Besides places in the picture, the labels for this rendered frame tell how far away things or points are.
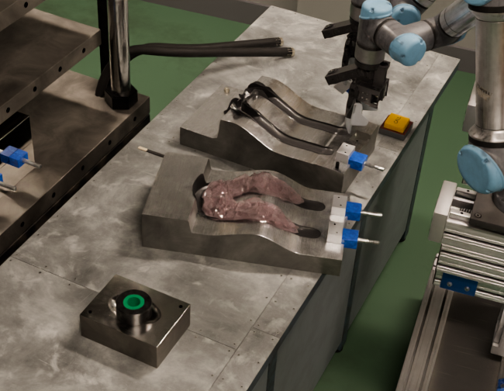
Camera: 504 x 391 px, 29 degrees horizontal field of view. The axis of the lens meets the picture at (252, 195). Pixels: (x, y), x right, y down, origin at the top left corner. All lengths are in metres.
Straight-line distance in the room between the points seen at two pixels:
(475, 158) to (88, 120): 1.27
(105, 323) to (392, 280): 1.64
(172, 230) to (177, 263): 0.08
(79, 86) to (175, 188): 0.73
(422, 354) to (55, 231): 1.21
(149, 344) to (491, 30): 0.97
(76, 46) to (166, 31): 2.17
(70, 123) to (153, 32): 2.06
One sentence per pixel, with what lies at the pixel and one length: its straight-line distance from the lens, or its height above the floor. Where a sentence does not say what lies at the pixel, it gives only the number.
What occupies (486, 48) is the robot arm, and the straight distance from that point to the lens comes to 2.06.
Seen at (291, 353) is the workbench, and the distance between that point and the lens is 2.65.
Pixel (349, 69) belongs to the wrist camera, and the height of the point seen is 1.17.
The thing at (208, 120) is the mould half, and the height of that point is 0.86.
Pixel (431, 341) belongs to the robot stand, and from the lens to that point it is 3.13.
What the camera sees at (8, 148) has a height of 0.91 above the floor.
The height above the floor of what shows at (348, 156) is 0.92.
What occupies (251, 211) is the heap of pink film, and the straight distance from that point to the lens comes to 2.40.
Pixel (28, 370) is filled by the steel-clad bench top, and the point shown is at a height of 0.80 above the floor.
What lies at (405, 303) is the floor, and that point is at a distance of 3.53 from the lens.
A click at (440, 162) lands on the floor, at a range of 4.21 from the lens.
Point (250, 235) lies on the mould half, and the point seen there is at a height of 0.89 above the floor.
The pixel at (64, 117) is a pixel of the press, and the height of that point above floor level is 0.79.
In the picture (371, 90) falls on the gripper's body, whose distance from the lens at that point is 2.47.
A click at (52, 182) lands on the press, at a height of 0.78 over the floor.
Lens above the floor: 2.47
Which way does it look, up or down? 39 degrees down
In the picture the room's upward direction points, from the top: 4 degrees clockwise
